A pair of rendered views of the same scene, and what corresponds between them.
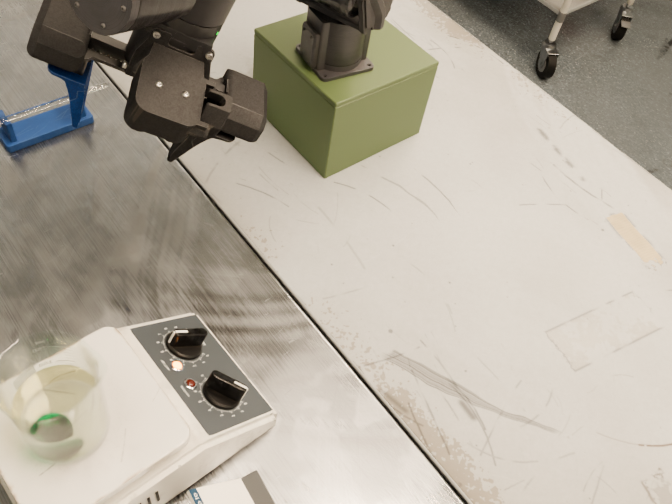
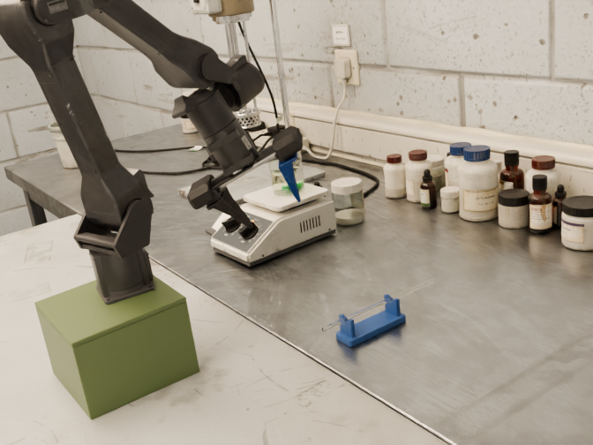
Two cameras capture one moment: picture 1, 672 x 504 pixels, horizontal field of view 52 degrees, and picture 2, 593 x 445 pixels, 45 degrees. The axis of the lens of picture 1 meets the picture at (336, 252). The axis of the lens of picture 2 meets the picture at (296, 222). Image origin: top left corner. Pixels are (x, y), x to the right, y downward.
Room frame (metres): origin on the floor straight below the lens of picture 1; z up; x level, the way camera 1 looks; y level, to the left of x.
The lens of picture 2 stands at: (1.42, 0.49, 1.39)
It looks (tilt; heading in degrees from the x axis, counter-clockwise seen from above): 20 degrees down; 194
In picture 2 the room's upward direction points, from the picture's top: 7 degrees counter-clockwise
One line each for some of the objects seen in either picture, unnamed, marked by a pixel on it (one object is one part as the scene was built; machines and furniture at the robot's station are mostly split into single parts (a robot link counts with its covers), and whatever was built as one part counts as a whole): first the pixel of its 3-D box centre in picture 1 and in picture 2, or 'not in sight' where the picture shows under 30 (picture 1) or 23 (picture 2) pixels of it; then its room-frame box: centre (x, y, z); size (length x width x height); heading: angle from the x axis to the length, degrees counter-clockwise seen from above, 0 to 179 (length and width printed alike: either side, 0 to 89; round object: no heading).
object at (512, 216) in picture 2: not in sight; (514, 208); (0.16, 0.56, 0.93); 0.05 x 0.05 x 0.06
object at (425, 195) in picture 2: not in sight; (428, 188); (0.05, 0.41, 0.94); 0.03 x 0.03 x 0.08
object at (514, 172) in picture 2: not in sight; (512, 179); (0.08, 0.57, 0.95); 0.04 x 0.04 x 0.11
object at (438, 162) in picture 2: not in sight; (431, 173); (-0.07, 0.41, 0.93); 0.06 x 0.06 x 0.07
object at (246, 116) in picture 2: not in sight; (239, 71); (-0.17, 0.00, 1.17); 0.07 x 0.07 x 0.25
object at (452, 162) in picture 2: not in sight; (461, 172); (0.02, 0.47, 0.96); 0.06 x 0.06 x 0.11
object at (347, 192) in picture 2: not in sight; (348, 201); (0.11, 0.26, 0.94); 0.06 x 0.06 x 0.08
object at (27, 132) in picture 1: (43, 117); (370, 318); (0.54, 0.35, 0.92); 0.10 x 0.03 x 0.04; 136
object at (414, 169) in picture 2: not in sight; (419, 175); (0.00, 0.39, 0.95); 0.06 x 0.06 x 0.10
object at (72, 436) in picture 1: (61, 402); (284, 171); (0.18, 0.16, 1.03); 0.07 x 0.06 x 0.08; 108
